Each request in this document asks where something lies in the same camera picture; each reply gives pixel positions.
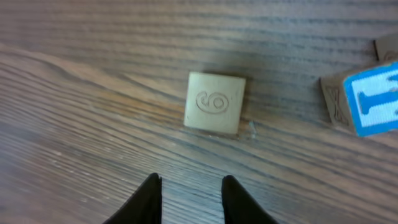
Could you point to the shell picture wooden block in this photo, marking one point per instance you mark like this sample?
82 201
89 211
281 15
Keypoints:
386 47

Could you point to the blue letter wooden block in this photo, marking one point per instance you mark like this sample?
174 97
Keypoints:
364 101

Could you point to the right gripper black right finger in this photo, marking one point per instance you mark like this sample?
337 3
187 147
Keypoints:
238 205

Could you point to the plain wooden block number 9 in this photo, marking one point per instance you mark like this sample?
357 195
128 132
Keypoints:
214 102

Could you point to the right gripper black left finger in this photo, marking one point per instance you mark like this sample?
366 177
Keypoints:
144 206

